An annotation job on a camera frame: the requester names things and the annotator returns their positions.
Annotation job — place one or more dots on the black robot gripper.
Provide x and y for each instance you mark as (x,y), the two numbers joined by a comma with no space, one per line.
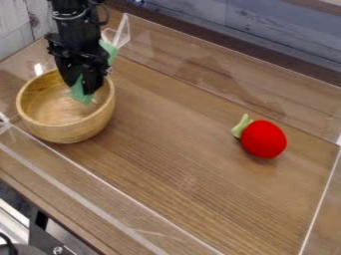
(77,50)

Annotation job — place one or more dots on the green rectangular block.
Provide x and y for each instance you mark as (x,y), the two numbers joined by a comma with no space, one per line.
(78,88)

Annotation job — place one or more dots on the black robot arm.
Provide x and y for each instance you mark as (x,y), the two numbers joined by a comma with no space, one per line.
(77,7)

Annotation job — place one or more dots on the brown wooden bowl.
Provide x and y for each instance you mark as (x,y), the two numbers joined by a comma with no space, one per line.
(54,116)

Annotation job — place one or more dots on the red plush tomato toy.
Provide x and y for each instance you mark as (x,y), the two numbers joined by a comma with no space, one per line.
(261,137)

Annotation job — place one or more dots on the clear acrylic corner bracket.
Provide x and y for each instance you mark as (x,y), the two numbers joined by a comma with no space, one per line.
(118,37)

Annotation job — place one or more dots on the clear acrylic tray wall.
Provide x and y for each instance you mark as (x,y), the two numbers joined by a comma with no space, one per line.
(114,223)

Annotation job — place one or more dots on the black metal table frame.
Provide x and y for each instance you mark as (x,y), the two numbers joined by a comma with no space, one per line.
(41,239)

